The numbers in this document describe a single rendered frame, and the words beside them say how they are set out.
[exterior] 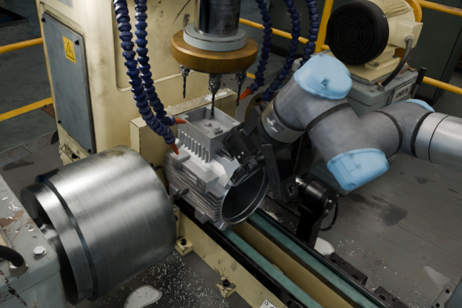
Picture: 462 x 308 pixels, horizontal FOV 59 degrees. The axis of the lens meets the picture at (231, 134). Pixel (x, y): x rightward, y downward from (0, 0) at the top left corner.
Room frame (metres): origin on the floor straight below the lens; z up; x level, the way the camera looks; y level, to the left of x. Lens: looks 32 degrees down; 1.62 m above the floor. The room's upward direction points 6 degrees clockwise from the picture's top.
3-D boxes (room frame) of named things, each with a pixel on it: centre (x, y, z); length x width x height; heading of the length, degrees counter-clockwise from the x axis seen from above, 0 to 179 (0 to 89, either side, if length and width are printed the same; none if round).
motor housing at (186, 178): (0.78, 0.02, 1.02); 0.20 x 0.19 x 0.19; 46
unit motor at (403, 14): (1.22, -0.43, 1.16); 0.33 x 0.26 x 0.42; 137
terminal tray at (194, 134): (0.81, 0.05, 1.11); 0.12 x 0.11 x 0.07; 46
